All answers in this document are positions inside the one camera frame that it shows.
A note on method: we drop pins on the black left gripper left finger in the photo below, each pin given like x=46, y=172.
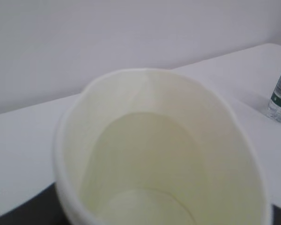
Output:
x=43, y=209

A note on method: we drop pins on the white paper cup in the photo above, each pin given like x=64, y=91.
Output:
x=151, y=147

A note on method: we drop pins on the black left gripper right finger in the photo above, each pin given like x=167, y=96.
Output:
x=276, y=215

